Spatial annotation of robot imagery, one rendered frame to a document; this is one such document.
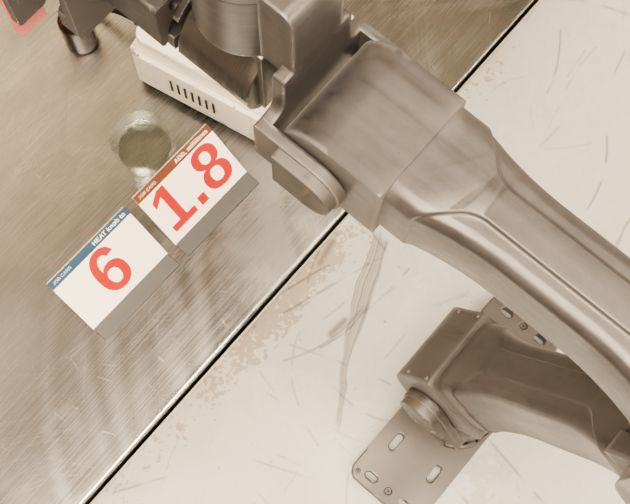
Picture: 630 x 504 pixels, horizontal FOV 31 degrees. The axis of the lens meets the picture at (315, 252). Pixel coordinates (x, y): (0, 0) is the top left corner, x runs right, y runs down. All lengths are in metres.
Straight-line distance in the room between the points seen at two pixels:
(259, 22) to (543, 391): 0.31
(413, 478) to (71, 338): 0.31
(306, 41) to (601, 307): 0.18
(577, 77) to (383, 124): 0.53
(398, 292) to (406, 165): 0.44
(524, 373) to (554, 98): 0.38
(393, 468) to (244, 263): 0.21
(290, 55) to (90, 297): 0.48
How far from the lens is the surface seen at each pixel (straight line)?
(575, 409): 0.68
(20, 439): 0.97
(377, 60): 0.57
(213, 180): 0.98
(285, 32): 0.51
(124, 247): 0.96
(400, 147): 0.55
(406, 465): 0.94
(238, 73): 0.57
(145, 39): 0.96
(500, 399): 0.74
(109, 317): 0.97
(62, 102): 1.04
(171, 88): 1.00
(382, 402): 0.96
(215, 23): 0.53
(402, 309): 0.97
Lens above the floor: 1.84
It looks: 74 degrees down
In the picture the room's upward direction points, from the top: 5 degrees clockwise
